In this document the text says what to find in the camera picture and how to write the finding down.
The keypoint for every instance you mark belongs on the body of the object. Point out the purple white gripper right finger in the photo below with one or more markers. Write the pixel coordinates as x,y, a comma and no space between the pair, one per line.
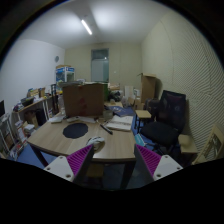
153,165

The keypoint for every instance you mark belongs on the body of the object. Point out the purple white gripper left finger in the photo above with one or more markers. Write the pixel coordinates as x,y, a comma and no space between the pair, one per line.
72,168

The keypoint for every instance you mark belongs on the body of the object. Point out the white computer mouse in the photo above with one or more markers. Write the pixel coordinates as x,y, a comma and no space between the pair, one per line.
97,142

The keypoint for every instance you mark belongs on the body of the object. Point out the round black mouse pad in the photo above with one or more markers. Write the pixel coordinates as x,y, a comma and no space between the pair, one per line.
75,130

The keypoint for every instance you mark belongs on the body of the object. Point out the wooden table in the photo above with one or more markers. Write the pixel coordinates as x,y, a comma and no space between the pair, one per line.
118,148

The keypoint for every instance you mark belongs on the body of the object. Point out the open white notebook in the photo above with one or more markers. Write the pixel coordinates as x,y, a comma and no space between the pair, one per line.
120,123

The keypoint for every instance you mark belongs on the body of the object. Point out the white keyboard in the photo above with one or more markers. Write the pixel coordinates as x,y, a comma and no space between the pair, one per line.
81,118

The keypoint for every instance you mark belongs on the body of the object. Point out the black pen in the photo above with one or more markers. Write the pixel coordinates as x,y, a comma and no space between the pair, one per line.
106,129

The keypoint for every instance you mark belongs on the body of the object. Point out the small wooden stool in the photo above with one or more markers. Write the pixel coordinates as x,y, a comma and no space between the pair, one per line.
141,116

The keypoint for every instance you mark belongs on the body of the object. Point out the black office chair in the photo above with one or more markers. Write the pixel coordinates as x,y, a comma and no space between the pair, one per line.
168,124

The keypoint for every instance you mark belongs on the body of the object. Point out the small grey cup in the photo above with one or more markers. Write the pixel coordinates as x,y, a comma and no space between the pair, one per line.
107,114

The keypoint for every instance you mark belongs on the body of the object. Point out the wooden chair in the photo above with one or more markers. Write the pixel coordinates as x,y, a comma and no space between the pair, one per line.
212,150

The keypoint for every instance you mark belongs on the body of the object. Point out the large brown cardboard box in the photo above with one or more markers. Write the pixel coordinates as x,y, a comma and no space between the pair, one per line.
84,100

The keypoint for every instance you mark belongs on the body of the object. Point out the wooden shelf unit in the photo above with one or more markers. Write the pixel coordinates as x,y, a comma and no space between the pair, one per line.
30,113

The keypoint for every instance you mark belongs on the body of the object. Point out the tall cardboard box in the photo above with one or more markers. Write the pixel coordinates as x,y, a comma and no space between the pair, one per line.
148,83

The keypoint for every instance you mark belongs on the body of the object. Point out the white display fridge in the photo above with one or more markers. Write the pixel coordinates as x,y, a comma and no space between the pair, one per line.
65,74

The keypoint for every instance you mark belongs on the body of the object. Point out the ceiling fluorescent light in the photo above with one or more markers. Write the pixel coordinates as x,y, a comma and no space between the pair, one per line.
86,27

